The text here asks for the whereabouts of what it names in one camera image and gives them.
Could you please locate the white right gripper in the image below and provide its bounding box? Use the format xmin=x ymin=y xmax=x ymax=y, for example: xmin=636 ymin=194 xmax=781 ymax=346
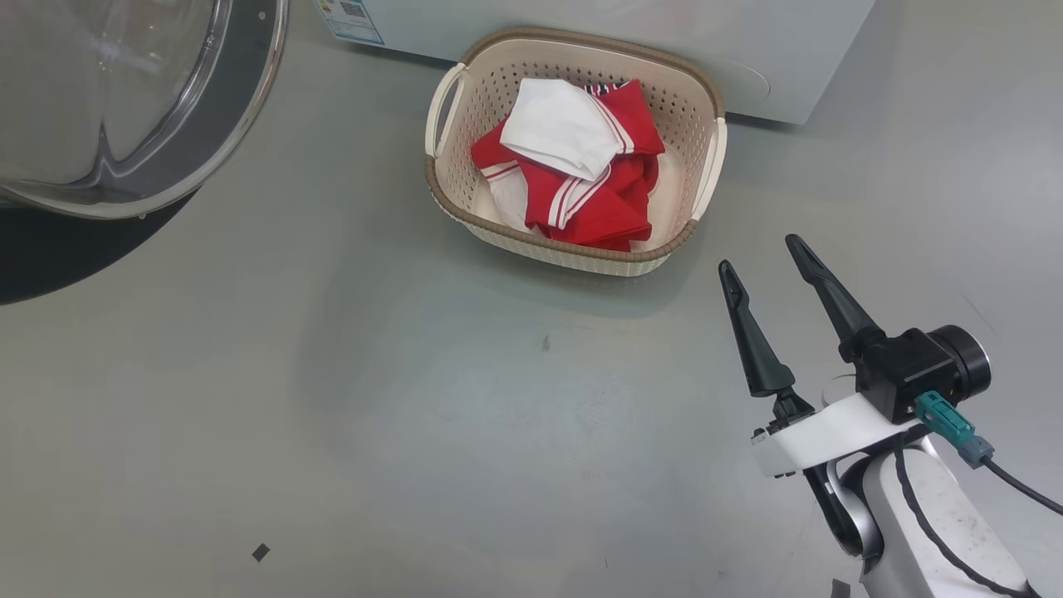
xmin=718 ymin=234 xmax=992 ymax=478

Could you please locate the white and red striped garment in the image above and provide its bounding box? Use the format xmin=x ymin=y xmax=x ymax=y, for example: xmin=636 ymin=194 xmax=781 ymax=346
xmin=472 ymin=77 xmax=667 ymax=232

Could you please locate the black round glass washer door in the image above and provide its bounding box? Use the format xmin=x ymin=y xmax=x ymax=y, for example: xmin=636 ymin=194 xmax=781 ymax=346
xmin=0 ymin=0 xmax=290 ymax=305

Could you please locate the white front-load washing machine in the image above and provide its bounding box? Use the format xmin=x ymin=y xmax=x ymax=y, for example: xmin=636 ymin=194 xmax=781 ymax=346
xmin=311 ymin=0 xmax=877 ymax=125

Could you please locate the cream perforated basket brown rim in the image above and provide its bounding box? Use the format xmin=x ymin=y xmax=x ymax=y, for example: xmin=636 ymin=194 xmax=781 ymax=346
xmin=424 ymin=27 xmax=729 ymax=277

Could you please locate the blue energy label sticker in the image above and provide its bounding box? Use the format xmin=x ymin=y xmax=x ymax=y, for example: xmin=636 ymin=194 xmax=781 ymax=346
xmin=314 ymin=0 xmax=385 ymax=46

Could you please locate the right camera cable teal plug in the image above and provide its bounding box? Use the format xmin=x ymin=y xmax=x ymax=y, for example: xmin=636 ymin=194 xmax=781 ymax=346
xmin=915 ymin=390 xmax=1063 ymax=516

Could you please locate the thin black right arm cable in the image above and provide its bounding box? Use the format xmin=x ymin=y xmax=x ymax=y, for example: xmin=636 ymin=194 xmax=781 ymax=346
xmin=893 ymin=444 xmax=1039 ymax=598

